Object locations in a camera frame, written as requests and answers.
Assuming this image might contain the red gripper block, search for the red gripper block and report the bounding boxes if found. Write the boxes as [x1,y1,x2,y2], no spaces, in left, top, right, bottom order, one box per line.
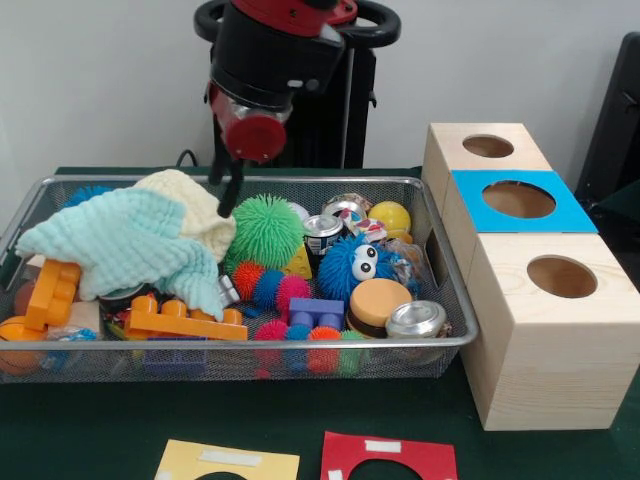
[207,82,288,219]

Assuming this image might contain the cream white cloth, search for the cream white cloth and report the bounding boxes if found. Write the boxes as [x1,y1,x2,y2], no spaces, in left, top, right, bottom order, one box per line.
[132,168,237,264]

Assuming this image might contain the mint green cloth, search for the mint green cloth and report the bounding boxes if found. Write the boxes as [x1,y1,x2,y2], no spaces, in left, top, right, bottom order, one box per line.
[14,188,225,321]

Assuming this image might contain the plain yellow ball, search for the plain yellow ball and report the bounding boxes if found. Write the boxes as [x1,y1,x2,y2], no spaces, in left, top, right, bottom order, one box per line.
[368,200,413,237]

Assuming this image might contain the orange toy building brick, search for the orange toy building brick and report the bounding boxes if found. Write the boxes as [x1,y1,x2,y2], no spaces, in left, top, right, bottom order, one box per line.
[23,258,82,331]
[123,294,250,342]

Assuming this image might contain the yellow card with round hole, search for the yellow card with round hole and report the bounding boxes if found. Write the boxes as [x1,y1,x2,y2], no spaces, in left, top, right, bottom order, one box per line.
[153,438,301,480]

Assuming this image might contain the red card with round hole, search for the red card with round hole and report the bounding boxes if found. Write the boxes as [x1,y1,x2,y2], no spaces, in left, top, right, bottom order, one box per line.
[319,430,459,480]

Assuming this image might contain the wooden box with three holes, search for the wooden box with three holes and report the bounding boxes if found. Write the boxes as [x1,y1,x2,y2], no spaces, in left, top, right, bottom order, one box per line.
[422,122,640,431]

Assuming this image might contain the green fuzzy ball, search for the green fuzzy ball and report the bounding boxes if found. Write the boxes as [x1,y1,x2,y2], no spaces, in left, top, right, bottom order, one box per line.
[222,194,306,276]

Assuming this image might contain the blue label drink can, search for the blue label drink can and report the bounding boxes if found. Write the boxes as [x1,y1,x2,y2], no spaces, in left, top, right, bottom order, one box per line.
[303,214,346,271]

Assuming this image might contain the multicolour spiky caterpillar toy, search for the multicolour spiky caterpillar toy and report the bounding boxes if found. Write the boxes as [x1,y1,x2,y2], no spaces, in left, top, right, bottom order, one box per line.
[232,262,314,311]

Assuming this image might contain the blue fuzzy ball with eyes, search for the blue fuzzy ball with eyes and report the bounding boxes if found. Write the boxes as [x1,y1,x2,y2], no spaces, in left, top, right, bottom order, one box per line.
[317,234,401,304]

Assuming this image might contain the blue toy building brick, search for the blue toy building brick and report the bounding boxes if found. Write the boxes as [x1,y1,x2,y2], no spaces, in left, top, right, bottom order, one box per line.
[288,298,346,332]

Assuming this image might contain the toy burger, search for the toy burger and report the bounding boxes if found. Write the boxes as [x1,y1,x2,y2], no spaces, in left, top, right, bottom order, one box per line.
[347,278,414,339]

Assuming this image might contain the silver drink can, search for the silver drink can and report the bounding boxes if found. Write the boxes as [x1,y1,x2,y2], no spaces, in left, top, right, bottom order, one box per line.
[385,300,449,339]

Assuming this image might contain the black chair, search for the black chair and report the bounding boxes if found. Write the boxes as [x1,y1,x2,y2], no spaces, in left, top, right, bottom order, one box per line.
[574,32,640,201]

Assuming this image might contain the black pedestal with red base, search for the black pedestal with red base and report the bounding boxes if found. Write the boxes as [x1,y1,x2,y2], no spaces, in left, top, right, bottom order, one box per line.
[193,0,401,170]

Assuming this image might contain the silver wire mesh bin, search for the silver wire mesh bin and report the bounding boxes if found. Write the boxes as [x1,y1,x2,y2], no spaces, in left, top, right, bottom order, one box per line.
[0,174,480,385]

